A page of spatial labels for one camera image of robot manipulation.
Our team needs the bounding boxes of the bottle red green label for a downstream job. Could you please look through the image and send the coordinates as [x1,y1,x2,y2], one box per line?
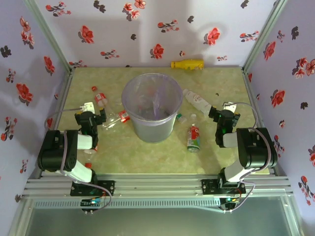
[186,113,201,153]

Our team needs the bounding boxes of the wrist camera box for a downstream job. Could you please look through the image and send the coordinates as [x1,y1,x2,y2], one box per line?
[79,102,95,113]
[222,102,238,112]

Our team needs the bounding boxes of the grey metal mesh bin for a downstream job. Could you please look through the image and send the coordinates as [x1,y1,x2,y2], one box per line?
[121,72,183,143]

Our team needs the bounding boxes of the ribbed water bottle red-white label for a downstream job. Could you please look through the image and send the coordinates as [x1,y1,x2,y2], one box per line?
[101,110,130,130]

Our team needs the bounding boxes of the grey slotted cable duct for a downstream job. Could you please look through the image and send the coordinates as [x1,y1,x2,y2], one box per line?
[33,200,222,209]

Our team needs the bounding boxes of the aluminium frame post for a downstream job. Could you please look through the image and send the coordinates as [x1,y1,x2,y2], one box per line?
[26,0,74,74]
[242,0,289,74]

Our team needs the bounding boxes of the grey metal sheet panel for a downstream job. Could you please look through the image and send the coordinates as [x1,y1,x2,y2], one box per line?
[24,207,298,236]

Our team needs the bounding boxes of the small circuit board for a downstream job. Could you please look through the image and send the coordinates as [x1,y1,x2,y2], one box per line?
[220,196,241,212]
[81,199,103,212]

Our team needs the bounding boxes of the wide aluminium base rail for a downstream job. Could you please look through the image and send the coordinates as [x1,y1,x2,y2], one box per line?
[24,173,293,199]

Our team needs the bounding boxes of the aluminium frame leg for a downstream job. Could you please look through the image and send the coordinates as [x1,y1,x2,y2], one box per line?
[282,196,307,236]
[8,196,34,236]

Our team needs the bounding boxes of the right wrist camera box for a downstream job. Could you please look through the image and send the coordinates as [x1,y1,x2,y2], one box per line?
[222,102,238,112]

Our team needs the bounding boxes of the translucent white bottle pink label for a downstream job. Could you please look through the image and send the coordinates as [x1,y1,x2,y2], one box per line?
[182,88,213,118]

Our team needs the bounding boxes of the aluminium table edge rail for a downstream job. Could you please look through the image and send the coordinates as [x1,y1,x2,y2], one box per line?
[39,68,76,177]
[242,68,280,176]

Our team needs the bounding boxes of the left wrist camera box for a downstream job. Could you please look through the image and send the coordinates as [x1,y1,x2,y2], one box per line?
[79,102,95,113]

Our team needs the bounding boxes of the yellow plastic bottle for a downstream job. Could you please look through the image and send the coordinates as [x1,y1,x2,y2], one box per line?
[171,59,205,71]

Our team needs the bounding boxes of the translucent purple bin liner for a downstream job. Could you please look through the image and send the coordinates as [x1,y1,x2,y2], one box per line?
[121,72,183,122]

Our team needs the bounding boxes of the left arm grey cable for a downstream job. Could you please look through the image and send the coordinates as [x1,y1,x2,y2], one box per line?
[43,106,112,212]

